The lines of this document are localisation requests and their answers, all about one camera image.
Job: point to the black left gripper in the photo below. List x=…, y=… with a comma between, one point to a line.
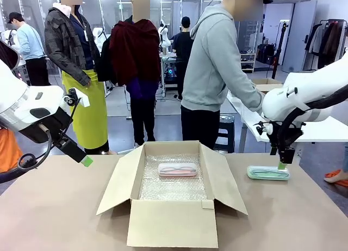
x=46, y=127

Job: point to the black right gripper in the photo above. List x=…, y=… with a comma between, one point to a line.
x=288, y=136

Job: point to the green glasses case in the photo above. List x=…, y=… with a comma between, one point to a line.
x=267, y=174

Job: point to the pink glasses case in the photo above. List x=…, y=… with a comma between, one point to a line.
x=178, y=170

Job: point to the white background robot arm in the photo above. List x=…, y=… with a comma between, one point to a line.
x=165, y=36

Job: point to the person's right forearm grey sleeve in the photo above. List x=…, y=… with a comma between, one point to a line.
x=246, y=97

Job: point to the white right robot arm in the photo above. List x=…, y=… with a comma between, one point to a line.
x=301, y=98

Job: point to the white side table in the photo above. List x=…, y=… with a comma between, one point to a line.
x=320, y=128

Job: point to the orange shoe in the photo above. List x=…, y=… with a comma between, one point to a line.
x=337, y=174

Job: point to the orange cloth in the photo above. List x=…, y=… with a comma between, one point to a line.
x=9, y=153

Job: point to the small open cardboard box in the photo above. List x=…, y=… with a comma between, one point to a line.
x=269, y=85

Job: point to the mannequin camo jacket yellow skirt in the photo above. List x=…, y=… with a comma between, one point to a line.
x=70, y=57

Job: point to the white shoe rack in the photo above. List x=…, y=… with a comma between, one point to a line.
x=248, y=62

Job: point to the black suitcase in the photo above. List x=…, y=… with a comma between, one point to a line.
x=267, y=53

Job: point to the clear bubble wrap sheet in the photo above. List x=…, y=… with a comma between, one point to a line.
x=174, y=187

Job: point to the black tripod stand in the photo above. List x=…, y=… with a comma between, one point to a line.
x=279, y=49

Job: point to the person in grey hoodie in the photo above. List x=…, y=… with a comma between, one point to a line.
x=214, y=71

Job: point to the mannequin dark red top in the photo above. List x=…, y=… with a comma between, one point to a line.
x=136, y=57

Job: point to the person in light blue sweater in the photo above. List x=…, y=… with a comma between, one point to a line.
x=30, y=44

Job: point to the grey door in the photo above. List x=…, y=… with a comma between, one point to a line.
x=299, y=38

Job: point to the black clothes rack with coats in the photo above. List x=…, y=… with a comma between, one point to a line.
x=326, y=44

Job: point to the large open cardboard box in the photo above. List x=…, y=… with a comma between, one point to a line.
x=171, y=223

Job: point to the computer tower with glowing fan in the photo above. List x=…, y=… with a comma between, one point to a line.
x=170, y=72

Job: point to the person in black with cap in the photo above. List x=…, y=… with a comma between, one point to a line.
x=183, y=44

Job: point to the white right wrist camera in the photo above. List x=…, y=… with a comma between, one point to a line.
x=265, y=128

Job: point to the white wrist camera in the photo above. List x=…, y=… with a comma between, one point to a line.
x=265, y=128
x=80, y=97

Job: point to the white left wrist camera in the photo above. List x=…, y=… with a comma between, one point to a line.
x=80, y=97

